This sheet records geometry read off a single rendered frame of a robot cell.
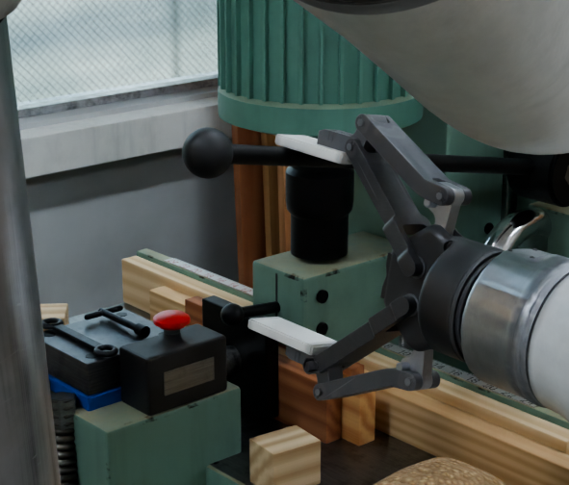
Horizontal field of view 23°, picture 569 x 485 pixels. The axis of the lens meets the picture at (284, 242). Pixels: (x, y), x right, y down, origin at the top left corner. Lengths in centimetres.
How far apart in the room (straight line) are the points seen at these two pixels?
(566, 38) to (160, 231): 240
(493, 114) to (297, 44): 66
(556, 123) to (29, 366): 20
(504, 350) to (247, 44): 41
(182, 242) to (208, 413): 173
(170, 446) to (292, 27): 35
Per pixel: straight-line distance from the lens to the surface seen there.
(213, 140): 94
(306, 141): 99
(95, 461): 112
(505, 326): 83
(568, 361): 79
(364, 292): 125
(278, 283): 122
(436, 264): 88
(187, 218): 286
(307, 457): 112
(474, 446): 115
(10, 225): 46
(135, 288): 151
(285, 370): 122
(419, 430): 119
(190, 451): 115
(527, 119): 48
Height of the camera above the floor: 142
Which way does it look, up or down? 18 degrees down
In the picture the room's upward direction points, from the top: straight up
